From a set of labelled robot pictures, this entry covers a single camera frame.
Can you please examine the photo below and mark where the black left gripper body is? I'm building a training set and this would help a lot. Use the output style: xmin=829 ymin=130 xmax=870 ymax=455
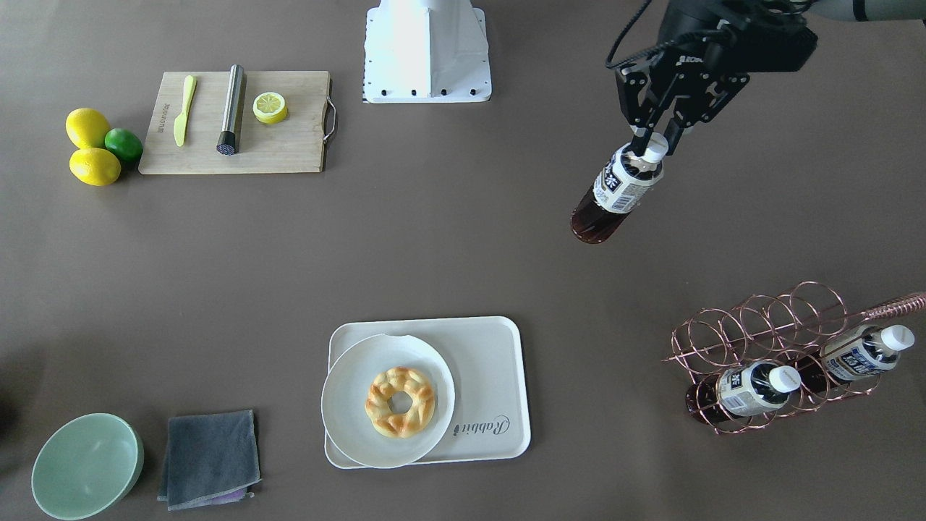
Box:
xmin=615 ymin=1 xmax=817 ymax=132

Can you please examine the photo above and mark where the tea bottle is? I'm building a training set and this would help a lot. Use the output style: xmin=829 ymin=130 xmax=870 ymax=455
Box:
xmin=570 ymin=132 xmax=668 ymax=244

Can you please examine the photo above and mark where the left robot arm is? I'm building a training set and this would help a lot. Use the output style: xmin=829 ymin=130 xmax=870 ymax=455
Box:
xmin=606 ymin=1 xmax=925 ymax=155

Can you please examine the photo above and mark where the white serving tray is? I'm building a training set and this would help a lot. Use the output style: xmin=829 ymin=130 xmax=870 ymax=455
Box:
xmin=325 ymin=316 xmax=530 ymax=469

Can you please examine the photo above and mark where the tea bottle rack back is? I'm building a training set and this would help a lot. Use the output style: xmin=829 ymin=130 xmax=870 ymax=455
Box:
xmin=796 ymin=324 xmax=915 ymax=395
xmin=685 ymin=360 xmax=802 ymax=423

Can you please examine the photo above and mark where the wooden cutting board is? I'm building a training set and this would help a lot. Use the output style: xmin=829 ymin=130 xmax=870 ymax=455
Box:
xmin=138 ymin=70 xmax=331 ymax=175

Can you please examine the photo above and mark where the white round plate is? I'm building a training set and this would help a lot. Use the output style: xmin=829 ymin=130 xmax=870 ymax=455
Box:
xmin=321 ymin=334 xmax=456 ymax=469

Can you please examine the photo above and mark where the half lemon slice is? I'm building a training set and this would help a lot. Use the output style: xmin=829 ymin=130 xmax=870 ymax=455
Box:
xmin=252 ymin=91 xmax=289 ymax=124

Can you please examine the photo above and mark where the steel muddler black tip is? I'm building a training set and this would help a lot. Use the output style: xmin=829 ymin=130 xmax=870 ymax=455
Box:
xmin=216 ymin=64 xmax=245 ymax=157

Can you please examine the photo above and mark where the yellow plastic knife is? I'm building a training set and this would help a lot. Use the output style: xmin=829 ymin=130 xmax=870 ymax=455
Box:
xmin=173 ymin=74 xmax=197 ymax=148

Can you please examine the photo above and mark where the green lime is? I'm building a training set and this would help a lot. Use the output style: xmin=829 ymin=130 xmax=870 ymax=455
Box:
xmin=103 ymin=128 xmax=143 ymax=163

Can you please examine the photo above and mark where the grey folded cloth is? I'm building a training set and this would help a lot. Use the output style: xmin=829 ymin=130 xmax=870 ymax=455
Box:
xmin=158 ymin=410 xmax=261 ymax=511

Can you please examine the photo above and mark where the yellow lemon near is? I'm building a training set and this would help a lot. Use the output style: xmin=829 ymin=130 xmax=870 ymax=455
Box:
xmin=69 ymin=148 xmax=122 ymax=187

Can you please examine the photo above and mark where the yellow lemon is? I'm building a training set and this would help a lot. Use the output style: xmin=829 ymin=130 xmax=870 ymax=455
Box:
xmin=69 ymin=148 xmax=122 ymax=187
xmin=65 ymin=108 xmax=111 ymax=149

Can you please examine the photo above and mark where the yellow lemon far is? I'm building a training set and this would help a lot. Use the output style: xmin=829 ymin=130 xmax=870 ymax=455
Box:
xmin=65 ymin=108 xmax=111 ymax=149

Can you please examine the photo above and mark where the mint green bowl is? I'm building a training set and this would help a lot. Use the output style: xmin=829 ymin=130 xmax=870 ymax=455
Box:
xmin=32 ymin=412 xmax=145 ymax=520

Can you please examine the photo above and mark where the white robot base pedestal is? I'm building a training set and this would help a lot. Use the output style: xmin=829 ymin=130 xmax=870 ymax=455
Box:
xmin=362 ymin=1 xmax=493 ymax=103

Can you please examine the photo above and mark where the copper wire bottle rack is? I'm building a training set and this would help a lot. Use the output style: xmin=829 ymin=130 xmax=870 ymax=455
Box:
xmin=666 ymin=281 xmax=924 ymax=390

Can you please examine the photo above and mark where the braided ring donut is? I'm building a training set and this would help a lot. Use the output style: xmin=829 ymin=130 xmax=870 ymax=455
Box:
xmin=365 ymin=366 xmax=436 ymax=439

